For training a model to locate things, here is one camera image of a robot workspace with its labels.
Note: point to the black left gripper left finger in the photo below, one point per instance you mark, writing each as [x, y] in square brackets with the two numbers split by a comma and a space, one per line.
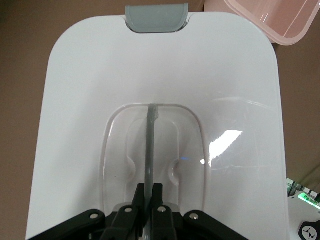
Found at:
[127, 215]

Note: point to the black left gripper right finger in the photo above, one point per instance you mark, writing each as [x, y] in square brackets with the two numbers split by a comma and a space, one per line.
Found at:
[161, 217]

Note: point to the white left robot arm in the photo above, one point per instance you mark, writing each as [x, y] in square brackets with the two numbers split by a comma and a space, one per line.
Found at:
[300, 212]

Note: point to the pink plastic box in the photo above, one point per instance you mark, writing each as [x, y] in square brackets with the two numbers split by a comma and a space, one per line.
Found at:
[282, 22]

